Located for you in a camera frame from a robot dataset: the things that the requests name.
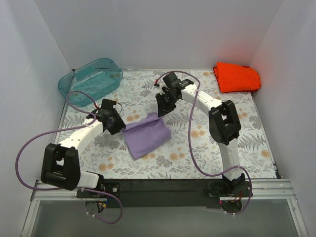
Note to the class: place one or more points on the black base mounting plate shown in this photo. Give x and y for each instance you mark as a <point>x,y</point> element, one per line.
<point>164,200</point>

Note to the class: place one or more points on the aluminium frame rail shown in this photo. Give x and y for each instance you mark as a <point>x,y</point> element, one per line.
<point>213,188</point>

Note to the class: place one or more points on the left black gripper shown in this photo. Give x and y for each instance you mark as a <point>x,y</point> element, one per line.
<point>118,123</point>

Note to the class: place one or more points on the floral patterned table mat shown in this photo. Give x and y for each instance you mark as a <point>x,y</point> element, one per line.
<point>191,152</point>

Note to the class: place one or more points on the purple t shirt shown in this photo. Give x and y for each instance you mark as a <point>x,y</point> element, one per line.
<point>145,136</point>

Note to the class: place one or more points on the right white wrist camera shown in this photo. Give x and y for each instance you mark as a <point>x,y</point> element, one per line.
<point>163,89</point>

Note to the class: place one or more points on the teal transparent plastic bin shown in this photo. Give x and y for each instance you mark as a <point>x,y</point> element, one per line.
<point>97,79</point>

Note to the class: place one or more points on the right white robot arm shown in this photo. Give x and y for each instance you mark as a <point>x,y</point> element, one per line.
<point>224,123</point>

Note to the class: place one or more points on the folded orange t shirt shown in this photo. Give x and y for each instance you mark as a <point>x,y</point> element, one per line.
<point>235,78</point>

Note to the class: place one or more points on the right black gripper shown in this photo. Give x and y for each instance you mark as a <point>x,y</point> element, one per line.
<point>163,104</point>

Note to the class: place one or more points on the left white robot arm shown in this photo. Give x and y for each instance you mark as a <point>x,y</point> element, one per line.
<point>61,166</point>

